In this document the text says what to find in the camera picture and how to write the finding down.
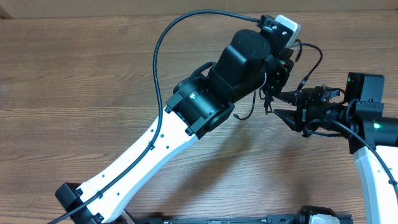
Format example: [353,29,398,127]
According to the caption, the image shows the black usb cable thick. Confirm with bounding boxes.
[259,39,324,115]

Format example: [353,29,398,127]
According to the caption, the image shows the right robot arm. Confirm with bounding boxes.
[274,72,397,223]

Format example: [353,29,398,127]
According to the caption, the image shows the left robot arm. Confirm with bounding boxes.
[55,29,297,223]

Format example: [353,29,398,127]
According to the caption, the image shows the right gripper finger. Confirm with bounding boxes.
[273,109,302,132]
[275,90,300,105]

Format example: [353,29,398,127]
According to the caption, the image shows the black usb cable thin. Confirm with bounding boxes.
[233,73,268,121]

